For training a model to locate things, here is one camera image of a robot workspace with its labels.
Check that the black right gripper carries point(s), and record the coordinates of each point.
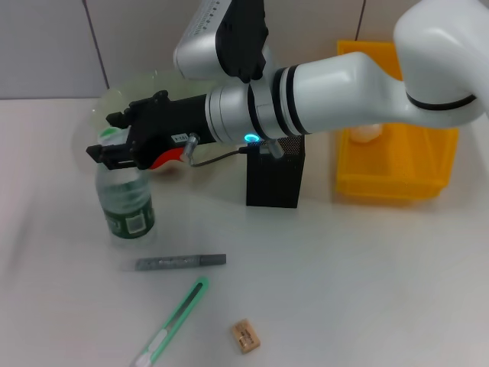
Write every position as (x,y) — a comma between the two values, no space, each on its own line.
(168,122)

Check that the red-orange fruit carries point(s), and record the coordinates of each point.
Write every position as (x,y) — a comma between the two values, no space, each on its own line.
(166,156)

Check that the clear plastic water bottle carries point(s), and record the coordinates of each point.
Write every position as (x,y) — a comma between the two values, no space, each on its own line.
(126,214)

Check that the white paper ball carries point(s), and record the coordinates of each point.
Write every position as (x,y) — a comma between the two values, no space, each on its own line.
(364,134)

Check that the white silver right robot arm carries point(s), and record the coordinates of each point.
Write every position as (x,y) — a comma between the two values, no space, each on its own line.
(344,95)

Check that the green glass fruit plate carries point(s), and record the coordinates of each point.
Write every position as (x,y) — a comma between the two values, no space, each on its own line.
(153,82)

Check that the grey marker pen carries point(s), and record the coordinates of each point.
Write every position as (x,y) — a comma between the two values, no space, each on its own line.
(183,262)

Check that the black mesh pen holder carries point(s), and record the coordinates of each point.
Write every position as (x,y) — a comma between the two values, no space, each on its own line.
(273,183)

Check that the green utility knife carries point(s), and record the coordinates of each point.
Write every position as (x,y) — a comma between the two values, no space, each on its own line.
(179,309)

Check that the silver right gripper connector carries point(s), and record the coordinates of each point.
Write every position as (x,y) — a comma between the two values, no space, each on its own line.
(190,147)

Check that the yellow plastic bin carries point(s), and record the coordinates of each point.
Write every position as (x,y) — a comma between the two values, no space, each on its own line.
(382,172)

